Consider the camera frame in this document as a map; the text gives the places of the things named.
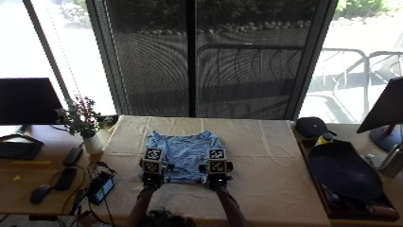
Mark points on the person's left hand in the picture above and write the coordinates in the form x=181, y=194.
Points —
x=152, y=177

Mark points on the person's right hand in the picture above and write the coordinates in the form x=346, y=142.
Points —
x=217, y=178

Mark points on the light blue shirt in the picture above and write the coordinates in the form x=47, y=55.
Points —
x=184, y=151

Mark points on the white marker cube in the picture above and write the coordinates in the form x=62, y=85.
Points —
x=154, y=160
x=217, y=160

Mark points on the beige tablecloth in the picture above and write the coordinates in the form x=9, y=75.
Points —
x=260, y=164

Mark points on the black device with blue screen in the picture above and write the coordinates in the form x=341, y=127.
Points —
x=100, y=188

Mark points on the potted plant in white vase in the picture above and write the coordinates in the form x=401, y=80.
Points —
x=84, y=123

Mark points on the dark wooden tray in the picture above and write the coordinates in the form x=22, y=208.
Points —
x=320, y=189

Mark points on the black computer mouse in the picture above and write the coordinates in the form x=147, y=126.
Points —
x=40, y=193

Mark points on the black pouch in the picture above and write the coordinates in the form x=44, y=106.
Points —
x=312, y=126

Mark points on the yellow pencil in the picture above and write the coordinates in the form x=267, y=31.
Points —
x=31, y=162

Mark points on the large black oval dish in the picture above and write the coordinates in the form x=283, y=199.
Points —
x=344, y=171

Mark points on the black keyboard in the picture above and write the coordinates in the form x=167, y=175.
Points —
x=19, y=150

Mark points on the black mesh window screen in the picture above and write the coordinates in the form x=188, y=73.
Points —
x=160, y=63

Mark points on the black computer monitor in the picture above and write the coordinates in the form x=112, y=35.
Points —
x=26, y=101

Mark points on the grey metal bottle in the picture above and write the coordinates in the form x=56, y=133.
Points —
x=393, y=162

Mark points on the dark monitor with grey stand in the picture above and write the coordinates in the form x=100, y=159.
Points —
x=386, y=113

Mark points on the metal railing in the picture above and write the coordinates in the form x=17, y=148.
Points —
x=357, y=72

